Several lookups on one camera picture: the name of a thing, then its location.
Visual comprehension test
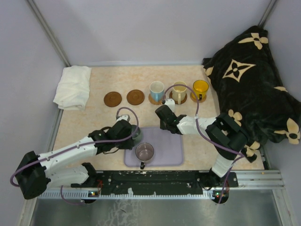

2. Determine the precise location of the purple glass mug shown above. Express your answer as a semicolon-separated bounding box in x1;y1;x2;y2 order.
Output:
135;143;154;170

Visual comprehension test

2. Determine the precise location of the white folded cloth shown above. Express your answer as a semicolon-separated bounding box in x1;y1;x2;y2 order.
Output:
53;65;92;111

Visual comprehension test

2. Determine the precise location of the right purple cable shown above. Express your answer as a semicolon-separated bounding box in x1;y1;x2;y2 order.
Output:
162;84;245;204

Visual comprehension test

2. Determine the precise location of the brown wooden coaster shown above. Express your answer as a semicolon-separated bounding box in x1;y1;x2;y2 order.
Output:
103;91;122;107
127;89;144;105

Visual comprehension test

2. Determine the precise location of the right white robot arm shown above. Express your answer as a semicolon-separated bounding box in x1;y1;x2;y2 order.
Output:
155;105;249;187

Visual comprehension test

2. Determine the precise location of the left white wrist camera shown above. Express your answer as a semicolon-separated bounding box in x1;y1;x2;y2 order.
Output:
116;114;130;122

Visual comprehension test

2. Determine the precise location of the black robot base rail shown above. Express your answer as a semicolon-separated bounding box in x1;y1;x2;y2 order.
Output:
39;170;238;203

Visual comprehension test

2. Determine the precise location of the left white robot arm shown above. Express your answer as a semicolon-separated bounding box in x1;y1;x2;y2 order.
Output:
14;120;134;200

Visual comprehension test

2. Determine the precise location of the rightmost woven rattan coaster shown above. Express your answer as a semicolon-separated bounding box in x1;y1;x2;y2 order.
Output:
190;92;207;103

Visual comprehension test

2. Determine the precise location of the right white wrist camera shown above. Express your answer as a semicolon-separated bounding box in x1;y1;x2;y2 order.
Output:
164;98;175;112

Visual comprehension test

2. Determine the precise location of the lavender plastic tray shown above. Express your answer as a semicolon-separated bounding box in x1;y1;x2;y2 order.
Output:
123;127;184;167

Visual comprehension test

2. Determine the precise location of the purple cable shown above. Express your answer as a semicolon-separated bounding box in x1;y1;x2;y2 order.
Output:
9;107;140;206
162;84;245;204

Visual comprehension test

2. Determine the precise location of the cream ceramic mug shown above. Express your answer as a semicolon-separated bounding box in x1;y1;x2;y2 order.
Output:
172;81;187;104

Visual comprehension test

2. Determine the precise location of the yellow glass mug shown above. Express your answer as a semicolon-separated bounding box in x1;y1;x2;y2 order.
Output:
192;80;209;100

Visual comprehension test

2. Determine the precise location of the white and blue mug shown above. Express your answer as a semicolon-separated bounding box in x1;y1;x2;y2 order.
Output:
150;81;165;102

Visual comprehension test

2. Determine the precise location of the leftmost brown wooden coaster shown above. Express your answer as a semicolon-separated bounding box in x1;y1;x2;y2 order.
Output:
103;91;122;107

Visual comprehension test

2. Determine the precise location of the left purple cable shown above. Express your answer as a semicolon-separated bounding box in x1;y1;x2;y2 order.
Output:
9;107;140;206

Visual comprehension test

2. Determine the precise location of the woven rattan coaster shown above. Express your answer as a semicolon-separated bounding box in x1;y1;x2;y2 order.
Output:
190;92;207;103
148;93;164;105

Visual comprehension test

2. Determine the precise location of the grey-green ceramic mug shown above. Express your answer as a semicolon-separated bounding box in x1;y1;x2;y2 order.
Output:
132;125;143;145

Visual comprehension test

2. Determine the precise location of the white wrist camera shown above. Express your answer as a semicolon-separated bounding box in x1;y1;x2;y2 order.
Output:
116;114;130;122
164;98;175;112

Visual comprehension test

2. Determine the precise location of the middle woven rattan coaster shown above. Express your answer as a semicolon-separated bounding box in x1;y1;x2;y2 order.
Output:
148;93;164;105

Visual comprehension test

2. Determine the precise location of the black floral blanket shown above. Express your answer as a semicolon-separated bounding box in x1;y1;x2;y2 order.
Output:
202;25;301;162

